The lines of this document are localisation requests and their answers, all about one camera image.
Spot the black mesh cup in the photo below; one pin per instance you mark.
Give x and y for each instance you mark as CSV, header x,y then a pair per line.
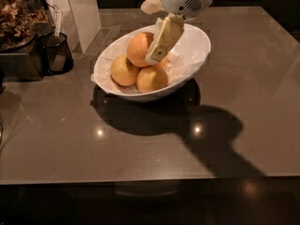
x,y
56,55

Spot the white spoon handle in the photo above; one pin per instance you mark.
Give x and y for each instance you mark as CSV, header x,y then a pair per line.
x,y
58,20

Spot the front orange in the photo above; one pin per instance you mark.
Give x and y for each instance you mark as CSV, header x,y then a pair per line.
x,y
151,79

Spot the white oval bowl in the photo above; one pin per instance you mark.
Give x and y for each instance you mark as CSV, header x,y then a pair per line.
x,y
190,50

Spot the left yellow orange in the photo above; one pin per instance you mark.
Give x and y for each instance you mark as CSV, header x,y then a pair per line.
x,y
123,71

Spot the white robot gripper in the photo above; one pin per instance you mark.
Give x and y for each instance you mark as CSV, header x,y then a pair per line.
x,y
169,28

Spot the hidden back orange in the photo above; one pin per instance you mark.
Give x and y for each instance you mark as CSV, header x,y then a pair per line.
x,y
163,63

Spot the glass snack jar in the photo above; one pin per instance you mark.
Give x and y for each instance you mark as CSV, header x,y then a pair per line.
x,y
16,25

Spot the top orange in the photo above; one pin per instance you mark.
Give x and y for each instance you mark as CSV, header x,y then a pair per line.
x,y
137,48

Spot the white sign panel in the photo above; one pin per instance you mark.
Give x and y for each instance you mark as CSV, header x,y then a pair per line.
x,y
80,21

